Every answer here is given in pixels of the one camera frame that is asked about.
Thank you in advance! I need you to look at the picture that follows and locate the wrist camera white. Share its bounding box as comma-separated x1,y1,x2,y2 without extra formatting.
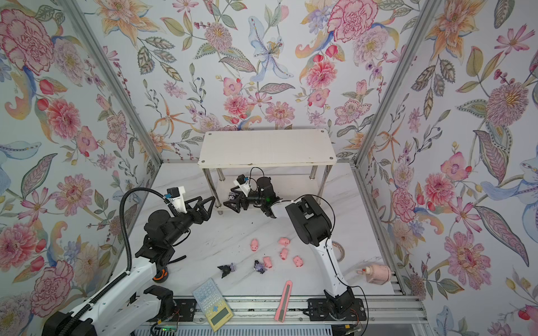
234,174,251,197
165,186,187,214

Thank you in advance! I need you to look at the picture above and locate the tape roll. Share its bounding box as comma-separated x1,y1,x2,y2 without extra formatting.
332,242,345,263

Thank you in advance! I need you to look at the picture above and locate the aluminium corner post right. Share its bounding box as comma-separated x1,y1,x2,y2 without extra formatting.
354,0,451,167

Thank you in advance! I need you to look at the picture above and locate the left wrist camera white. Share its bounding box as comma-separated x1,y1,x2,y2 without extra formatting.
165,186,187,214

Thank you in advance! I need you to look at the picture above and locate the aluminium front rail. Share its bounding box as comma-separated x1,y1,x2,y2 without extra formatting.
138,295,427,326

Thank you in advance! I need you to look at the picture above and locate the yellow calculator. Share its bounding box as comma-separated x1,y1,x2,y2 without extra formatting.
192,278,234,333

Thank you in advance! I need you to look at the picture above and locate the aluminium corner post left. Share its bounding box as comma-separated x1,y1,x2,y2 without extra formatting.
58,0,164,165

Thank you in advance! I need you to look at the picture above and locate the pink box cutter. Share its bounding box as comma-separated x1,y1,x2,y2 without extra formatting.
274,280,293,323

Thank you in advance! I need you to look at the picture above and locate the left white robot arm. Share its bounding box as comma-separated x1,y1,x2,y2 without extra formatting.
42,197,215,335

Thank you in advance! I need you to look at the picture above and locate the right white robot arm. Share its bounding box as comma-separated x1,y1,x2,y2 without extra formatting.
224,175,368,323

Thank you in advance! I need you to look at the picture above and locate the white two-tier shelf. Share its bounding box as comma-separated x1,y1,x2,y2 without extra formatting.
198,129,337,214

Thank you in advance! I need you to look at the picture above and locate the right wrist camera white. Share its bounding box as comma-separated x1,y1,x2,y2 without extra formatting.
234,174,251,197

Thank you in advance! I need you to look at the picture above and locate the black corrugated cable left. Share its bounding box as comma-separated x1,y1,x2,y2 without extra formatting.
58,187,173,336

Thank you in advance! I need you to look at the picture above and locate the aluminium corner post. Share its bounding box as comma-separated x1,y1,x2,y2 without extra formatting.
58,0,164,165
354,0,451,167

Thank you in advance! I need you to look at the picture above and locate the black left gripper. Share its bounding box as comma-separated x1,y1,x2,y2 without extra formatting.
163,197,214,249

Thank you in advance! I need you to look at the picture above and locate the orange black round object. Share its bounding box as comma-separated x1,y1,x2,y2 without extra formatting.
153,268,169,284

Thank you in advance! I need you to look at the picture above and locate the pink pig toy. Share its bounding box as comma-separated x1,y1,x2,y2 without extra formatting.
292,256,304,267
263,256,273,269
279,237,290,246
280,248,289,260
250,239,259,252

